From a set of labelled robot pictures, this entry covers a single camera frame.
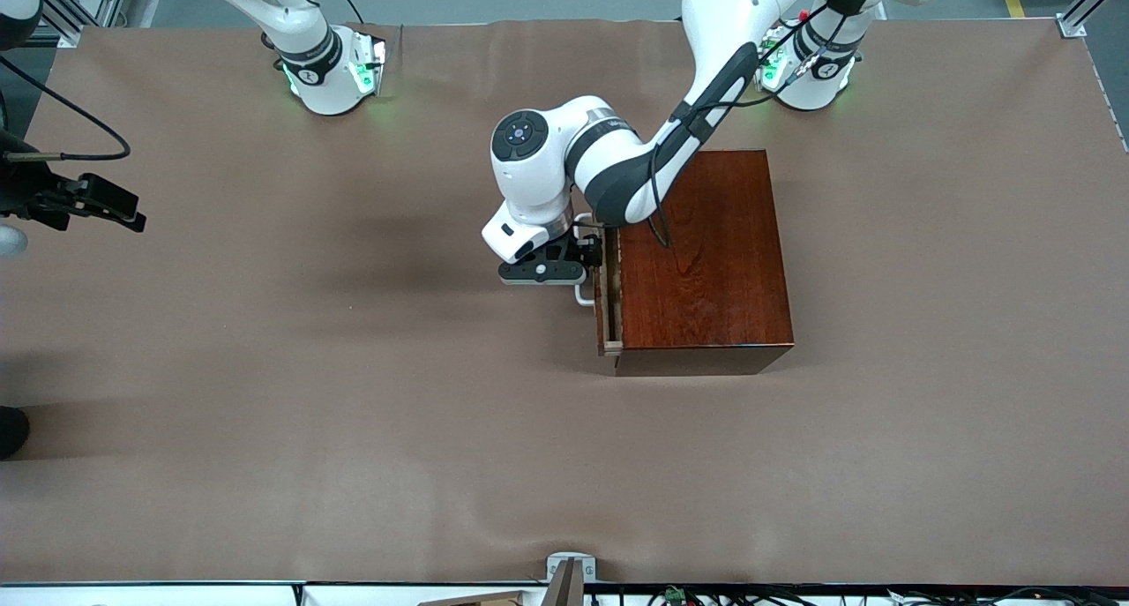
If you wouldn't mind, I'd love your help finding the wooden drawer with white handle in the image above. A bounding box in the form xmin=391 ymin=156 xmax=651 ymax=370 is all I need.
xmin=573 ymin=213 xmax=624 ymax=358

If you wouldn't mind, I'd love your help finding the dark brown wooden cabinet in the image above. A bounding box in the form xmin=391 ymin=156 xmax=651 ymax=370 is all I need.
xmin=615 ymin=149 xmax=795 ymax=378

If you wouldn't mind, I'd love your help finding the brown table mat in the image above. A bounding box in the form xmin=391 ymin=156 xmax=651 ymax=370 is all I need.
xmin=0 ymin=19 xmax=1129 ymax=587

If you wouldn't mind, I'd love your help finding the brown cardboard piece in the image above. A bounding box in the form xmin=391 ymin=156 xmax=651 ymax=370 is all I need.
xmin=416 ymin=590 xmax=530 ymax=606

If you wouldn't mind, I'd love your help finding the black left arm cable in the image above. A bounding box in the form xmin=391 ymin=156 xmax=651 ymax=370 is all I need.
xmin=647 ymin=0 xmax=870 ymax=250

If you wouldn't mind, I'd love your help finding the aluminium frame profile rack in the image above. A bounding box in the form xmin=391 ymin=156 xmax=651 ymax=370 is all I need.
xmin=26 ymin=0 xmax=133 ymax=47

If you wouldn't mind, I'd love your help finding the grey metal bracket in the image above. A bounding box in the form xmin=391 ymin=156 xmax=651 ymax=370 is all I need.
xmin=547 ymin=553 xmax=596 ymax=582

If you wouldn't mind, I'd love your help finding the grey aluminium post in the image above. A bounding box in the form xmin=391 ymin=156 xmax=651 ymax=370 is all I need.
xmin=540 ymin=560 xmax=585 ymax=606

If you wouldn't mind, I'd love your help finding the white table edge rail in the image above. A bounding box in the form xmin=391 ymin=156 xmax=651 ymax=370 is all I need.
xmin=0 ymin=581 xmax=541 ymax=606

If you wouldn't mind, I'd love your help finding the aluminium frame profile with bracket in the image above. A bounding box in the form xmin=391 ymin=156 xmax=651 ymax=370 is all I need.
xmin=1058 ymin=0 xmax=1129 ymax=38

